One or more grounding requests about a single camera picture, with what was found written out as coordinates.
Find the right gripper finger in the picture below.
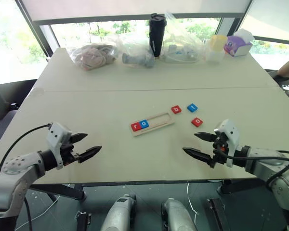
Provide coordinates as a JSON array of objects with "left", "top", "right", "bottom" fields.
[
  {"left": 182, "top": 147, "right": 215, "bottom": 168},
  {"left": 193, "top": 131, "right": 219, "bottom": 143}
]

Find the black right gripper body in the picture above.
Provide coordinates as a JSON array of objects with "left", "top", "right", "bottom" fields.
[{"left": 211, "top": 132, "right": 232, "bottom": 167}]

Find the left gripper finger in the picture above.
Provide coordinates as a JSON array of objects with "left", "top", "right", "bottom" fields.
[
  {"left": 70, "top": 132, "right": 88, "bottom": 144},
  {"left": 76, "top": 145, "right": 103, "bottom": 164}
]

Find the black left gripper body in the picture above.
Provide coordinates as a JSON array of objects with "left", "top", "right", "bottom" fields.
[{"left": 60, "top": 134, "right": 82, "bottom": 167}]

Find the red letter tile o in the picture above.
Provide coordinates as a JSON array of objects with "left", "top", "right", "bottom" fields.
[{"left": 191, "top": 116, "right": 205, "bottom": 128}]

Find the wooden letter tray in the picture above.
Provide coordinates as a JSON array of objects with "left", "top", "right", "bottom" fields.
[{"left": 129, "top": 112, "right": 176, "bottom": 138}]

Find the silver robot right leg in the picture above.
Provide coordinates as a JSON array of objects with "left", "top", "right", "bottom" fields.
[{"left": 161, "top": 197, "right": 198, "bottom": 231}]

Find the silver robot leg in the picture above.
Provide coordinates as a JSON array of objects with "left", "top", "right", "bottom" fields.
[
  {"left": 100, "top": 192, "right": 137, "bottom": 231},
  {"left": 161, "top": 197, "right": 198, "bottom": 231}
]

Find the silver robot left leg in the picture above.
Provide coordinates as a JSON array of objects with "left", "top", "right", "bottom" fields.
[{"left": 100, "top": 192, "right": 137, "bottom": 231}]

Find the black table support bar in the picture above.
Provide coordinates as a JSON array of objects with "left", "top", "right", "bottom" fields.
[
  {"left": 29, "top": 183, "right": 88, "bottom": 201},
  {"left": 216, "top": 179, "right": 266, "bottom": 195}
]

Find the black table foot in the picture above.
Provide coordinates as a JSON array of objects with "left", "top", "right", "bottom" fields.
[
  {"left": 205, "top": 197, "right": 228, "bottom": 231},
  {"left": 76, "top": 211, "right": 92, "bottom": 231}
]

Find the black chair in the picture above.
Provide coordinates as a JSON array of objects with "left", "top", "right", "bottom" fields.
[{"left": 0, "top": 103, "right": 18, "bottom": 150}]

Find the plastic bag with pink items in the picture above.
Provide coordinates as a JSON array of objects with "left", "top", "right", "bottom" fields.
[{"left": 69, "top": 42, "right": 119, "bottom": 72}]

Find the yellow-lidded clear container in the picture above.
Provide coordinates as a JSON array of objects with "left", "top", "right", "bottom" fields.
[{"left": 205, "top": 34, "right": 228, "bottom": 64}]

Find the plastic bag with white items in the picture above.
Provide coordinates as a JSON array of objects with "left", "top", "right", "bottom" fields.
[{"left": 158, "top": 12, "right": 208, "bottom": 64}]

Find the purple tissue box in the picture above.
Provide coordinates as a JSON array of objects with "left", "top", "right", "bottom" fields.
[{"left": 223, "top": 28, "right": 256, "bottom": 58}]

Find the plastic bag with grey item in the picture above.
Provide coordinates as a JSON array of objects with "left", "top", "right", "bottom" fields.
[{"left": 113, "top": 33, "right": 157, "bottom": 69}]

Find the black travel tumbler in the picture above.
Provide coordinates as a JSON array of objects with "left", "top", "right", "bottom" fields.
[{"left": 148, "top": 13, "right": 168, "bottom": 58}]

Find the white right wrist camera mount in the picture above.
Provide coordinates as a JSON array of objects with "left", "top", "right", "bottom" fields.
[{"left": 213, "top": 118, "right": 240, "bottom": 168}]

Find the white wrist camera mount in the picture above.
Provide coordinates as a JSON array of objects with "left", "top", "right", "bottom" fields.
[
  {"left": 213, "top": 118, "right": 240, "bottom": 168},
  {"left": 46, "top": 122, "right": 73, "bottom": 170}
]

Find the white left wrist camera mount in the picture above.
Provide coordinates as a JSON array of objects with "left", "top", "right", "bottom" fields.
[{"left": 46, "top": 122, "right": 73, "bottom": 170}]

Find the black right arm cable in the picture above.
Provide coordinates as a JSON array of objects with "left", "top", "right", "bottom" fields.
[{"left": 213, "top": 149, "right": 289, "bottom": 187}]

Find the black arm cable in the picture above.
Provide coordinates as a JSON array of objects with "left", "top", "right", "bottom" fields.
[
  {"left": 213, "top": 149, "right": 289, "bottom": 187},
  {"left": 0, "top": 123, "right": 53, "bottom": 178}
]

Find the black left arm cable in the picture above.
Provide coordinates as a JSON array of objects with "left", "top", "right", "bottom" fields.
[{"left": 0, "top": 123, "right": 53, "bottom": 178}]

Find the white floor cable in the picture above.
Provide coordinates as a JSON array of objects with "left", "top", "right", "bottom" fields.
[
  {"left": 15, "top": 195, "right": 60, "bottom": 230},
  {"left": 186, "top": 183, "right": 199, "bottom": 231}
]

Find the dark window frame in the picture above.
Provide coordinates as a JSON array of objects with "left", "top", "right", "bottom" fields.
[{"left": 14, "top": 0, "right": 289, "bottom": 64}]

